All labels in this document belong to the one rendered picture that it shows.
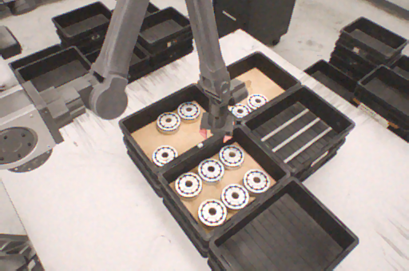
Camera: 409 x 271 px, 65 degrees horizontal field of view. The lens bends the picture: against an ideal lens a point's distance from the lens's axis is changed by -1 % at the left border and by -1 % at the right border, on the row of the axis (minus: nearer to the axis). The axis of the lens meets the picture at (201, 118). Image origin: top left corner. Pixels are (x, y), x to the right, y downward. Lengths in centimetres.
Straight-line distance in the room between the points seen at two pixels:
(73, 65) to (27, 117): 172
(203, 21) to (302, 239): 82
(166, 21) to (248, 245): 191
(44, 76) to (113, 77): 168
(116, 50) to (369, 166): 130
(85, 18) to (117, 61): 209
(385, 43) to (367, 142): 125
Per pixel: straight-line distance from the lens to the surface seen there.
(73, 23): 276
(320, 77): 267
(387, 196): 163
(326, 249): 126
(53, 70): 237
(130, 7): 70
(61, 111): 68
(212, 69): 86
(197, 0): 79
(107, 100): 70
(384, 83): 248
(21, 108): 67
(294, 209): 128
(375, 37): 287
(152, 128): 143
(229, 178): 129
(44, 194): 152
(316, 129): 153
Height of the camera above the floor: 195
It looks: 50 degrees down
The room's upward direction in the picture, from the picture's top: 3 degrees clockwise
